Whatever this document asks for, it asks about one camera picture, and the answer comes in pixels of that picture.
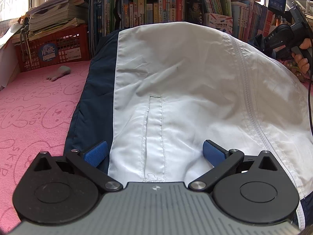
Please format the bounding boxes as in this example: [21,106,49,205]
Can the black smartphone on stand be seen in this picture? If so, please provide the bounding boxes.
[185,0,203,25]

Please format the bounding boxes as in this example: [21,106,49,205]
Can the person's right hand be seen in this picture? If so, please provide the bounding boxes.
[291,38,313,75]

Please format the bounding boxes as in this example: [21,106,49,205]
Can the white label printer box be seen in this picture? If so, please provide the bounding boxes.
[204,13,233,34]

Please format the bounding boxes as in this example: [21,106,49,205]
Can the row of upright books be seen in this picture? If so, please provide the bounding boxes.
[88,0,275,56]

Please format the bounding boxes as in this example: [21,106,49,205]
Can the red plastic crate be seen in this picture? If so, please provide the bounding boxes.
[15,24,90,72]

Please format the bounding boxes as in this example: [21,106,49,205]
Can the small grey plush toy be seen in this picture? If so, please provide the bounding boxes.
[46,65,71,82]

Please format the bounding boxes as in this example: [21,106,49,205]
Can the stack of papers and booklets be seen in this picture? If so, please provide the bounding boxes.
[12,0,88,45]

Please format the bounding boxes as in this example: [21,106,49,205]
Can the white and navy zip jacket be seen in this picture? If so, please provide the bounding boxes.
[64,22,312,229]

